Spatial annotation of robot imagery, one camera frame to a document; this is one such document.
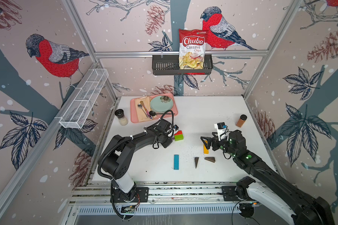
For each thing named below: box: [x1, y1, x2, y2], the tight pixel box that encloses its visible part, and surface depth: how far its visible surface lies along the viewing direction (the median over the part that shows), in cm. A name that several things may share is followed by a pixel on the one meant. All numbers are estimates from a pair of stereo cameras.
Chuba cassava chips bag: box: [178, 28, 209, 70], surface depth 87 cm
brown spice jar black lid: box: [235, 114, 248, 128], surface depth 97 cm
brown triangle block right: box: [204, 156, 216, 163], surface depth 87 cm
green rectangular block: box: [174, 134, 184, 142], surface depth 97 cm
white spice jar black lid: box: [114, 108, 129, 127], surface depth 100 cm
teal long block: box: [173, 154, 179, 171], surface depth 87 cm
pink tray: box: [130, 93, 178, 124], surface depth 117 cm
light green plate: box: [150, 95, 174, 113], surface depth 120 cm
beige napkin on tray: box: [134, 96, 152, 123], surface depth 115 cm
